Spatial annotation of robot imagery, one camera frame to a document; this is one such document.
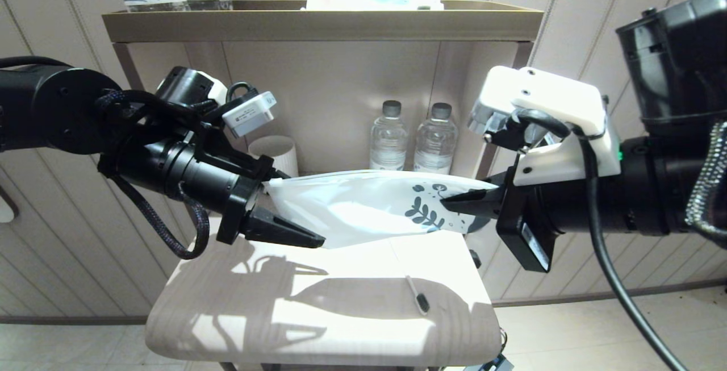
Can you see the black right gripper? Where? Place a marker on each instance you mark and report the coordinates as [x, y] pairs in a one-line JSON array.
[[522, 229]]

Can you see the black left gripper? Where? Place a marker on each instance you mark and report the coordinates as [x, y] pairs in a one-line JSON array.
[[244, 206]]

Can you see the white blue-printed plastic bag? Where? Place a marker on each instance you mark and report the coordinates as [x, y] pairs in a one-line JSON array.
[[352, 212]]

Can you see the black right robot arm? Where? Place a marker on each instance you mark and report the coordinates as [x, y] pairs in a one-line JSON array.
[[670, 58]]

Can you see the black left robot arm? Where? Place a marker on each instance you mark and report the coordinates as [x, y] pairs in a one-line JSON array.
[[57, 109]]

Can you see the white ribbed mug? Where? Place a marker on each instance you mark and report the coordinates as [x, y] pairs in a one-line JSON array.
[[281, 155]]

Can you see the black power plug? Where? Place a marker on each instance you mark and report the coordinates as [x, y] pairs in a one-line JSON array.
[[475, 258]]

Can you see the clear plastic water bottle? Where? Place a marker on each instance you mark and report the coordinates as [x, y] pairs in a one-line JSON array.
[[434, 144], [388, 144]]

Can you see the white toothbrush dark bristles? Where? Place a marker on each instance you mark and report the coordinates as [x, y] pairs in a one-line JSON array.
[[423, 303]]

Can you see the blue floor device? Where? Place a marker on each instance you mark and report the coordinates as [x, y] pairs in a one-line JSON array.
[[491, 364]]

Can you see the beige wooden shelf unit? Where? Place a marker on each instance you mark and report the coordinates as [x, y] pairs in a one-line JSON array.
[[318, 24]]

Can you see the white blue packet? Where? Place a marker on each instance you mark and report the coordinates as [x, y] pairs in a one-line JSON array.
[[369, 0]]

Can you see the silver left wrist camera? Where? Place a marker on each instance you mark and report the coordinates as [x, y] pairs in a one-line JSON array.
[[250, 114]]

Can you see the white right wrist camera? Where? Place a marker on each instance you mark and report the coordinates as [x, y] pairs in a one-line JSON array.
[[545, 98]]

